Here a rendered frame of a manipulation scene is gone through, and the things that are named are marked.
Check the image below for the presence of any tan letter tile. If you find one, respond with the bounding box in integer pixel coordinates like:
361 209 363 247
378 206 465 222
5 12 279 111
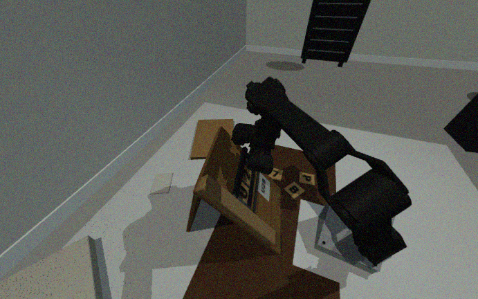
268 168 283 181
284 182 304 199
239 182 249 203
299 172 314 185
242 166 252 187

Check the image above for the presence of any white paper ticket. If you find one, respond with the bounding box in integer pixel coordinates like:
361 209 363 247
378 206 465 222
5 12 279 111
258 173 270 201

